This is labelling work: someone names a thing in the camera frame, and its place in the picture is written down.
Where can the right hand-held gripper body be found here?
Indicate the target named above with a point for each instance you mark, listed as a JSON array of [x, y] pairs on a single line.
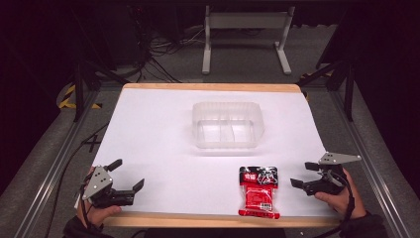
[[330, 185]]

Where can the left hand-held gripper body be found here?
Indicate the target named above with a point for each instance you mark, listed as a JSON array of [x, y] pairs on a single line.
[[99, 181]]

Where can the red snack packet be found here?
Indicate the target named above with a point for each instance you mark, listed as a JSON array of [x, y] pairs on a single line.
[[259, 195]]

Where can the clear plastic container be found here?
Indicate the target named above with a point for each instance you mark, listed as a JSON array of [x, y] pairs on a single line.
[[228, 132]]

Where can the person's right hand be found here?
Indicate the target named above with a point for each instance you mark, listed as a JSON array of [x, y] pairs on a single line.
[[343, 201]]

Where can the person's left hand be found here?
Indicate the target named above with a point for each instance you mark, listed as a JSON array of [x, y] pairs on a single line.
[[97, 215]]

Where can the black tape cross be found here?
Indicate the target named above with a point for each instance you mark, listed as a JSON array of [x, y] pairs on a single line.
[[92, 143]]

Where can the white paper sheet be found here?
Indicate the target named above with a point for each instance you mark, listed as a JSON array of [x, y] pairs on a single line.
[[158, 139]]

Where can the yellow black hazard tape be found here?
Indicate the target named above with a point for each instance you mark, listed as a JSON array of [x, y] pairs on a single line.
[[67, 97]]

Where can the black metal stand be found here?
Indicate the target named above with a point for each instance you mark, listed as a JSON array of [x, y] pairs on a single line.
[[348, 89], [79, 89]]

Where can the aluminium floor rail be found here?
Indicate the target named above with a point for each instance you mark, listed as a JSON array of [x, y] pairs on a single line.
[[369, 155], [56, 165]]

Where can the white metal table frame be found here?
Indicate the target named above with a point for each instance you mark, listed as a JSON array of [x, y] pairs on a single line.
[[247, 21]]

